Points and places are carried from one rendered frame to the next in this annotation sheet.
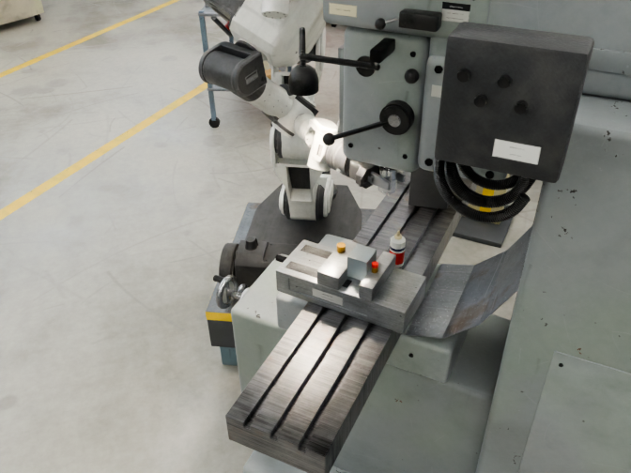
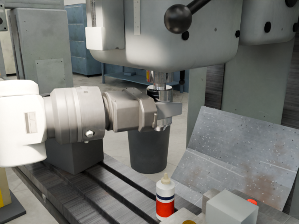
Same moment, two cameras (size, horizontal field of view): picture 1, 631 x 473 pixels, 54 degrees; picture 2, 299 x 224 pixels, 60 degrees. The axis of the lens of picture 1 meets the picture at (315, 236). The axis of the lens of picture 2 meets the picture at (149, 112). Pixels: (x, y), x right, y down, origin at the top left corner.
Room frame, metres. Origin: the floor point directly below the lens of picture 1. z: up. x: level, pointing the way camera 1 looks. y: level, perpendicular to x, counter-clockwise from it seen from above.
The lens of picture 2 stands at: (1.20, 0.25, 1.37)
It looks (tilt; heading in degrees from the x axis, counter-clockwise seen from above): 18 degrees down; 290
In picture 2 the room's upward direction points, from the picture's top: straight up
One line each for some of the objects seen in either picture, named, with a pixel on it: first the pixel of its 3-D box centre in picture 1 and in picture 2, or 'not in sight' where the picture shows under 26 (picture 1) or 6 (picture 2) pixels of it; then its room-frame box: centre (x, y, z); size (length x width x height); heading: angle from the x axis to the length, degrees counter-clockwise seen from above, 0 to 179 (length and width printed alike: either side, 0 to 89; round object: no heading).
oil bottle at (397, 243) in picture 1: (397, 247); (165, 194); (1.33, -0.22, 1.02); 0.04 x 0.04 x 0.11
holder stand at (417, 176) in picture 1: (434, 162); (63, 129); (1.71, -0.38, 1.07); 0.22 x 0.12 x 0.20; 165
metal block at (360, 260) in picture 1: (361, 262); (230, 220); (1.19, -0.11, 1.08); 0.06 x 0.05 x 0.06; 152
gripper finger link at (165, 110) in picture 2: (378, 182); (166, 110); (1.32, -0.16, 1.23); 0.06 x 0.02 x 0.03; 42
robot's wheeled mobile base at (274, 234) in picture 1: (305, 218); not in sight; (2.11, 0.04, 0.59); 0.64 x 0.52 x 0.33; 172
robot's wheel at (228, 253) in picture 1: (231, 267); not in sight; (1.91, 0.33, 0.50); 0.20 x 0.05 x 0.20; 172
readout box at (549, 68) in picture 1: (507, 103); not in sight; (0.90, -0.30, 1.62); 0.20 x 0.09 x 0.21; 64
